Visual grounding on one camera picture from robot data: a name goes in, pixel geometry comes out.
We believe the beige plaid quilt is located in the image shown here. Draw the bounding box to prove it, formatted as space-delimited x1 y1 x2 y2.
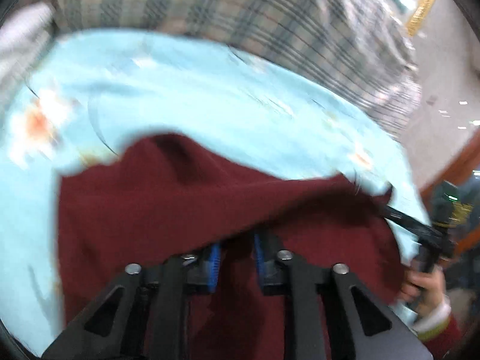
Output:
0 0 422 143

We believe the light blue floral bed sheet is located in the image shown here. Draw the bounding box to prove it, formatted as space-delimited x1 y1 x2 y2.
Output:
0 30 432 357

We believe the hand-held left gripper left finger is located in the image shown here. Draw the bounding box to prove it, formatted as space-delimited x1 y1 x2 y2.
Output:
41 242 226 360

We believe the brown wooden furniture edge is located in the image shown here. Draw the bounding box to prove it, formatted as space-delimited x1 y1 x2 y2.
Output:
420 127 480 203

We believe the person's right hand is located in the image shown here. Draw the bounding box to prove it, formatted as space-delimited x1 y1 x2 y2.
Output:
399 266 445 320

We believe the dark red knit sweater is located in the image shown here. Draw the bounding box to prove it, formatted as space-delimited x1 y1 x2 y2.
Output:
56 133 411 360

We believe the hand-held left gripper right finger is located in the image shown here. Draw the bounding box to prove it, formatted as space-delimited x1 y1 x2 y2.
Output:
253 229 432 360

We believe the person's right forearm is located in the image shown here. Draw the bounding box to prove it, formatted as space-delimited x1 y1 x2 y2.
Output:
412 296 466 360

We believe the gold framed floral painting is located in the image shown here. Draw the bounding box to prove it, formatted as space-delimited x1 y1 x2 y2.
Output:
371 0 441 38

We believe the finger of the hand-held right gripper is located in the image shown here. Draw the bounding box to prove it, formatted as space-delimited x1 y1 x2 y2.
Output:
371 199 432 235

